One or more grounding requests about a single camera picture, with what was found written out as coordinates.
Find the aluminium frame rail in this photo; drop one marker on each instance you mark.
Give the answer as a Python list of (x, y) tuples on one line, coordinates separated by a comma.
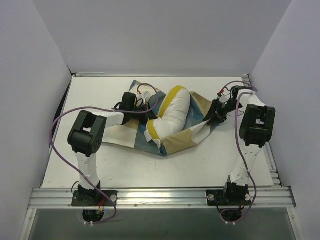
[(163, 198), (149, 75)]

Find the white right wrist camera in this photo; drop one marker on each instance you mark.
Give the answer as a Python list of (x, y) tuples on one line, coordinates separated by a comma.
[(224, 92)]

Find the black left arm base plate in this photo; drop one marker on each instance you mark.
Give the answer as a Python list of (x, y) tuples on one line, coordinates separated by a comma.
[(92, 200)]

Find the aluminium front frame rail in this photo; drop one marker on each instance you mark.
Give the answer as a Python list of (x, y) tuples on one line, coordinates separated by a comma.
[(163, 198)]

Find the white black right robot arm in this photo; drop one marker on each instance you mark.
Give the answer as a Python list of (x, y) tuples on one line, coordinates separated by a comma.
[(239, 112)]

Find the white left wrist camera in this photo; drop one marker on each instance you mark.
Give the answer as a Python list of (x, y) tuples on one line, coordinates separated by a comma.
[(144, 96)]

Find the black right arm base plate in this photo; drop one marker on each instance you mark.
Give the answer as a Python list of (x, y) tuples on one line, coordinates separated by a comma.
[(228, 197)]

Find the aluminium back frame rail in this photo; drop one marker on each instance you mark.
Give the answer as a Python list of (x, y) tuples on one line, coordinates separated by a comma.
[(149, 75)]

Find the cream pillow with yellow edge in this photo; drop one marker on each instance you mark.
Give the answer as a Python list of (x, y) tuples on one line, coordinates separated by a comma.
[(171, 117)]

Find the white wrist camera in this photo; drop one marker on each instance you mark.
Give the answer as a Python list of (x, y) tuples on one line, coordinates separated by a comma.
[(224, 92), (144, 96)]

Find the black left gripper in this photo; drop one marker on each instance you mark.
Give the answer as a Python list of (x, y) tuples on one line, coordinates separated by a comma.
[(147, 115)]

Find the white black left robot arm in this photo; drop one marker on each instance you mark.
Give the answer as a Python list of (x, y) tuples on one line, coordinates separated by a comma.
[(86, 135)]

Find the blue tan white checked pillowcase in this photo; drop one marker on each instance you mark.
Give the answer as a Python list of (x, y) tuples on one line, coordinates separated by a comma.
[(131, 135)]

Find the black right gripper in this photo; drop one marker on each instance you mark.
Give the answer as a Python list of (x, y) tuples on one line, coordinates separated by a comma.
[(215, 110)]

